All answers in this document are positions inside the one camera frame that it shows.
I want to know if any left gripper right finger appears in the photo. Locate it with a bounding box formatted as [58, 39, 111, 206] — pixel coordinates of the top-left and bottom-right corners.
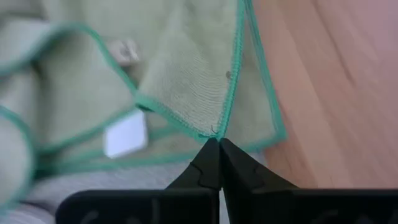
[219, 138, 299, 190]

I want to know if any pale green microfiber towel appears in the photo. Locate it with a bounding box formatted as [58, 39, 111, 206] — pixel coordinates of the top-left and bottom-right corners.
[0, 0, 289, 215]

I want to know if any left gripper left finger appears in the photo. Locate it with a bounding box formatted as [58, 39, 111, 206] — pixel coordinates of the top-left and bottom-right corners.
[166, 138, 222, 190]

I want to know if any grey microfiber towel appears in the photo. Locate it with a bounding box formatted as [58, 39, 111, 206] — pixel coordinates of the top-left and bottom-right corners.
[0, 152, 268, 224]

